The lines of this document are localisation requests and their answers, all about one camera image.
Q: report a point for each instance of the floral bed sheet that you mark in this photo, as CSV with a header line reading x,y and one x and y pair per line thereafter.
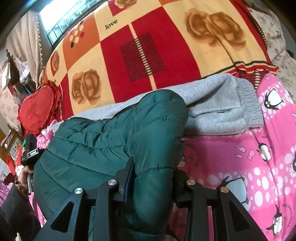
x,y
276,47

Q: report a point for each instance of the window with bars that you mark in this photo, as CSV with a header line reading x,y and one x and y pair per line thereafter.
x,y
58,16

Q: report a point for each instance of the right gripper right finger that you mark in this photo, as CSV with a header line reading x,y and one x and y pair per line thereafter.
x,y
231,221

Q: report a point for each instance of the orange red rose blanket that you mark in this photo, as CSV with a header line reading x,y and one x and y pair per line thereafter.
x,y
126,48

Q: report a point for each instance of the red heart pillow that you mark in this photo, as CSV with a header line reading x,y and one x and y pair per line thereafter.
x,y
39,109

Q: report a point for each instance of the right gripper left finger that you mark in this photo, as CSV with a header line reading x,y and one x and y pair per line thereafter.
x,y
97,206

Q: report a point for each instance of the person's left hand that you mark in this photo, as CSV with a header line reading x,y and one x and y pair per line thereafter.
x,y
22,183

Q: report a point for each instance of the folded grey sweatpants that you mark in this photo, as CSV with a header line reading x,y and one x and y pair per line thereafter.
x,y
220,105

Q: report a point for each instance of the dark green quilted jacket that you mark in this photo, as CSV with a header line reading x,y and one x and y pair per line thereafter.
x,y
86,153

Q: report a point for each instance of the pink penguin blanket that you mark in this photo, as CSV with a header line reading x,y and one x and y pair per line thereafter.
x,y
257,166

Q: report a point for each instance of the beige curtain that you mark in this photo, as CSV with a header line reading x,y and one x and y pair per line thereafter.
x,y
24,43

